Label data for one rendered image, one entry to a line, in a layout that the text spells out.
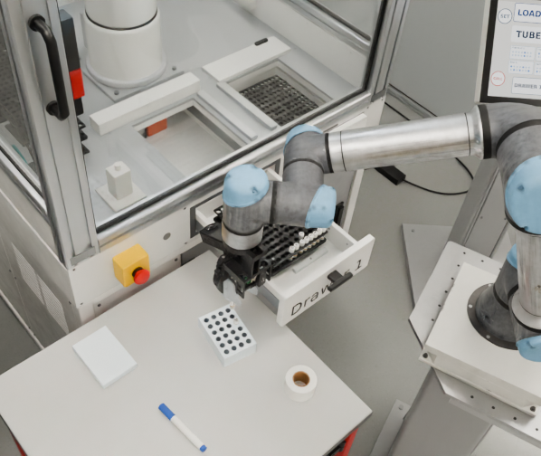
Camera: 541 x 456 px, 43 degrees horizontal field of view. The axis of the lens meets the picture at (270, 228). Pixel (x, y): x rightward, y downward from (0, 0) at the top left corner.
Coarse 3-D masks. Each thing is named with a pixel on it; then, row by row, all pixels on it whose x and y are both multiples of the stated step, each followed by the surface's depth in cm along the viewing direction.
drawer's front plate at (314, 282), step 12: (360, 240) 161; (372, 240) 161; (348, 252) 158; (360, 252) 161; (336, 264) 155; (348, 264) 160; (360, 264) 166; (312, 276) 152; (324, 276) 154; (300, 288) 150; (312, 288) 154; (324, 288) 159; (288, 300) 149; (300, 300) 154; (288, 312) 153; (300, 312) 158
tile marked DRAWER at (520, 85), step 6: (516, 78) 193; (522, 78) 193; (528, 78) 193; (534, 78) 193; (516, 84) 193; (522, 84) 193; (528, 84) 193; (534, 84) 193; (540, 84) 193; (516, 90) 193; (522, 90) 194; (528, 90) 194; (534, 90) 194; (540, 90) 194
